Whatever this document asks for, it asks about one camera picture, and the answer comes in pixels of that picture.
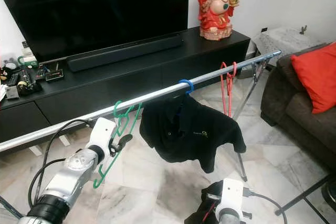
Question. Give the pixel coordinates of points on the black garment red stripe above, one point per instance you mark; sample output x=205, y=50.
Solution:
x=202, y=208

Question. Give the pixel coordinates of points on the green plastic hanger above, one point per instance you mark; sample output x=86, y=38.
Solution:
x=104, y=177

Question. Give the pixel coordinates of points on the blue plastic hanger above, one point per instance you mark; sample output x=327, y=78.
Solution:
x=189, y=82

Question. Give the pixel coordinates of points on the red plastic hanger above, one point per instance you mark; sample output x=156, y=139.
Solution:
x=231, y=98

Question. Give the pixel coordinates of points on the silver metal clothes rack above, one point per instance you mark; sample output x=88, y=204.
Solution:
x=157, y=94

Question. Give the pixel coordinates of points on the black polo shirt gold logo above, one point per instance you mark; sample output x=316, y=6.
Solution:
x=189, y=135

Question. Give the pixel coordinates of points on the black soundbar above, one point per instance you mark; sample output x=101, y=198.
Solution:
x=126, y=52

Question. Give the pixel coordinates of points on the black box red display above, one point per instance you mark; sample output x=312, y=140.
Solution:
x=55, y=75

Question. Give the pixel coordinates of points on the black gold desk gadget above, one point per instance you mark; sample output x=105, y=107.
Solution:
x=26, y=82

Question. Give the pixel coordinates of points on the dark brown fabric sofa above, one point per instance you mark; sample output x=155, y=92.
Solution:
x=294, y=119

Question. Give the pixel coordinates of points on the small clear bottle green band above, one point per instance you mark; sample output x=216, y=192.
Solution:
x=27, y=54

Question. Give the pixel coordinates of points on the black flat television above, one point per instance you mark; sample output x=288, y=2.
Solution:
x=94, y=9

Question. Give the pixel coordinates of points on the red cushion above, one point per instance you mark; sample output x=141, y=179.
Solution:
x=317, y=74

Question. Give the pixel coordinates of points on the side table with lace cloth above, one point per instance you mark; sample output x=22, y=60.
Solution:
x=283, y=39

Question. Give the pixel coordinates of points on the small dark figurine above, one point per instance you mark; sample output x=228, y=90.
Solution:
x=303, y=30

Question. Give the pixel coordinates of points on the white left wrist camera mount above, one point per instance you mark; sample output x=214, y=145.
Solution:
x=104, y=135

